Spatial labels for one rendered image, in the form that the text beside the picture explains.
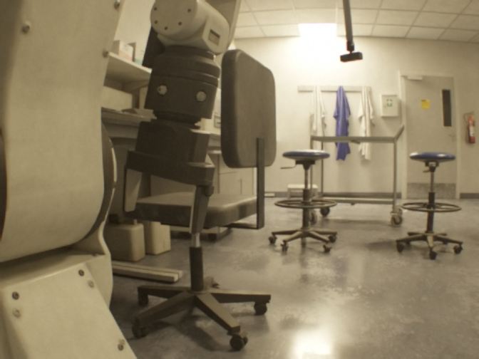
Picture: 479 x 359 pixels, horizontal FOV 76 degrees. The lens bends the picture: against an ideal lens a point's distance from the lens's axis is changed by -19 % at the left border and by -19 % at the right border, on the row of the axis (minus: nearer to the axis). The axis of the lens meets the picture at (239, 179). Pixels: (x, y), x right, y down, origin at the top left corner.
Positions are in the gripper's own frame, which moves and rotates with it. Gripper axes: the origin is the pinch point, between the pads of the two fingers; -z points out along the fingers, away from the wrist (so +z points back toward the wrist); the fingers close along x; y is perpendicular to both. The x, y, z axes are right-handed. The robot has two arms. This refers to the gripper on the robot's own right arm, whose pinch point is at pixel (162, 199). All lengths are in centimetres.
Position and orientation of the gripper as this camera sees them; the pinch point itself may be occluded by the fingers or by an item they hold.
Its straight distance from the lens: 48.3
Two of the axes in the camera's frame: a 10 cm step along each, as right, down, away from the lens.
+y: -3.6, 0.5, -9.3
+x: -9.2, -2.2, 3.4
